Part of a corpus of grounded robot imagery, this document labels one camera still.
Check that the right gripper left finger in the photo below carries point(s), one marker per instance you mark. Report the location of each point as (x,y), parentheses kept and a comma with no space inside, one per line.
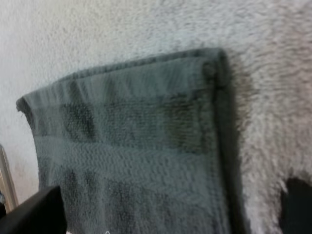
(36,212)

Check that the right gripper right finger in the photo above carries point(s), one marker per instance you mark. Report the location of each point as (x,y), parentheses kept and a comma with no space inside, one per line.
(298,207)

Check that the ribbed aluminium rail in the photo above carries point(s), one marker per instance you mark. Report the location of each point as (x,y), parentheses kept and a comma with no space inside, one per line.
(8,180)

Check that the dark grey-green towel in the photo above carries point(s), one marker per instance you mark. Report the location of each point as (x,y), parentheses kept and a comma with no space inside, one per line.
(136,146)

